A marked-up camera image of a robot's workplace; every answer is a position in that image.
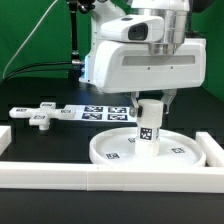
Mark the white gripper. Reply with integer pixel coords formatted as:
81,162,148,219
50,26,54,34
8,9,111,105
93,38,206,117

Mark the white round table top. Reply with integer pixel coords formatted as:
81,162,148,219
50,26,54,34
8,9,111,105
89,127,206,168

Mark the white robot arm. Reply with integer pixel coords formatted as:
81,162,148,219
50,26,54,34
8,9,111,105
80,0,206,116

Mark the white marker sheet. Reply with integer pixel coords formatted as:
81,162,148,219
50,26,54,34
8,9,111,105
65,105,136,123

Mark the white cross-shaped table base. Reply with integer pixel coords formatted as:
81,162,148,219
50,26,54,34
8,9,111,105
9,102,75,131

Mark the white right fence rail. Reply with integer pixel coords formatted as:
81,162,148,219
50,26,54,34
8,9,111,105
196,132,224,168

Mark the white fence rail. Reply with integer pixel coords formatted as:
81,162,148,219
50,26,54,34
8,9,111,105
0,126,12,156
0,162,224,193
196,132,224,168

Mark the white front fence rail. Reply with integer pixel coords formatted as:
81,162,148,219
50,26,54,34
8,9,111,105
0,162,224,193

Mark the black camera stand pole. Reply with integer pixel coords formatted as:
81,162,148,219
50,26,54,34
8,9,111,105
66,0,82,66

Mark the black cable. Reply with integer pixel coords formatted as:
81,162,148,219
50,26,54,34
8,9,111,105
0,60,74,84

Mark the white left fence rail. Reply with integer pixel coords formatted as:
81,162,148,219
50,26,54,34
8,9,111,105
0,126,12,156

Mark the white cable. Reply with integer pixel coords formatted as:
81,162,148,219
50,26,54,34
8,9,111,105
1,0,60,80

